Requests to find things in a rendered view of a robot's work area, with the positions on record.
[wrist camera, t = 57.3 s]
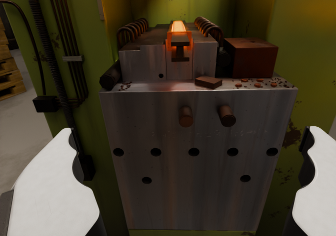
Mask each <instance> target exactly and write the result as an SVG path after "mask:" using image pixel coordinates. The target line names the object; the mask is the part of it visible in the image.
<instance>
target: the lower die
mask: <svg viewBox="0 0 336 236"><path fill-rule="evenodd" d="M182 21H183V24H184V27H185V30H186V31H191V50H188V54H189V61H187V62H172V51H168V39H167V32H169V31H172V27H173V21H170V24H157V25H156V26H155V27H149V28H147V30H145V32H143V34H141V36H138V39H135V38H134V41H135V42H131V41H129V42H128V43H127V44H126V45H125V46H124V47H122V48H121V49H120V50H119V51H118V54H119V61H120V67H121V74H122V80H123V81H146V80H191V79H196V78H198V77H201V76H203V75H206V76H210V77H214V78H215V72H216V59H217V47H218V42H217V41H216V40H215V39H214V38H213V37H212V36H211V35H210V34H208V37H204V34H202V31H200V29H198V27H197V26H196V25H195V24H194V22H186V21H185V20H182ZM159 74H163V78H159Z"/></svg>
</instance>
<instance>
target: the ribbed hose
mask: <svg viewBox="0 0 336 236"><path fill-rule="evenodd" d="M28 2H29V4H30V7H31V11H32V13H33V16H34V17H33V18H34V20H35V22H36V26H37V29H38V33H39V35H40V39H41V41H42V45H43V49H44V51H45V55H46V58H47V60H48V64H49V67H50V71H51V74H52V77H53V79H54V84H55V86H56V90H57V93H58V96H59V99H60V102H61V105H62V108H63V112H64V115H65V118H66V121H67V124H68V127H69V128H73V129H74V132H75V135H76V138H77V142H78V145H79V148H80V152H79V155H78V158H79V161H80V165H81V168H82V171H83V174H84V181H92V179H93V177H94V175H95V173H96V171H95V167H94V164H93V160H92V156H91V155H85V154H84V150H83V147H82V144H81V140H80V137H79V134H78V130H77V127H76V124H75V120H74V117H73V113H72V110H71V109H70V106H69V103H68V100H67V98H68V96H67V93H66V90H65V87H64V84H63V80H62V77H61V74H60V70H59V68H58V65H57V61H56V58H55V57H56V56H55V54H54V50H53V47H52V43H51V41H50V37H49V35H48V34H49V33H48V31H47V27H46V25H45V20H44V18H43V14H42V12H41V7H40V5H39V4H40V3H39V0H29V1H28Z"/></svg>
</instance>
